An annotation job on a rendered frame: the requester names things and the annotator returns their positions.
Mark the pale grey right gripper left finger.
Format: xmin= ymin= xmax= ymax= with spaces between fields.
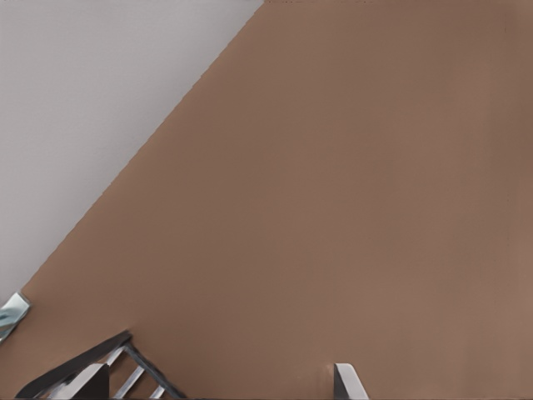
xmin=62 ymin=362 xmax=111 ymax=400

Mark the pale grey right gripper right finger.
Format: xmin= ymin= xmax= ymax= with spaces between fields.
xmin=332 ymin=362 xmax=371 ymax=400

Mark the dark slatted shoe rack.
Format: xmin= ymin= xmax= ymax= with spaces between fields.
xmin=13 ymin=330 xmax=189 ymax=400

